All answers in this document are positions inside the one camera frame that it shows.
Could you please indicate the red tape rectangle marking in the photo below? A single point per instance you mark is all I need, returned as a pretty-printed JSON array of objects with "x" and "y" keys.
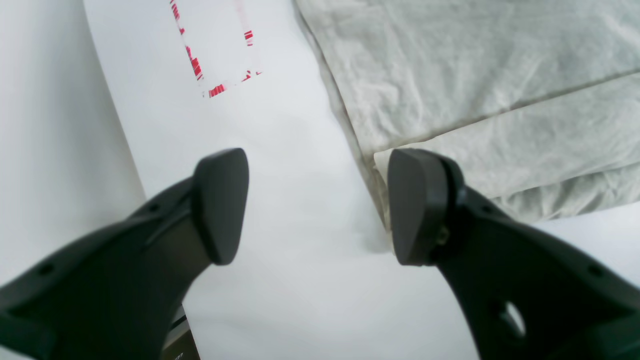
[{"x": 220, "y": 42}]

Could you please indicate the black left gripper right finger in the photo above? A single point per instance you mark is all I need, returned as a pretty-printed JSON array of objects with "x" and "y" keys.
[{"x": 525, "y": 294}]

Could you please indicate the beige grey t-shirt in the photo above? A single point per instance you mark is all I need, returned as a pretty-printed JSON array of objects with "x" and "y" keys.
[{"x": 536, "y": 100}]

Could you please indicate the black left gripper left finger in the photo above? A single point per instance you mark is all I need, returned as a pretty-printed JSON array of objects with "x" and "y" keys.
[{"x": 113, "y": 294}]

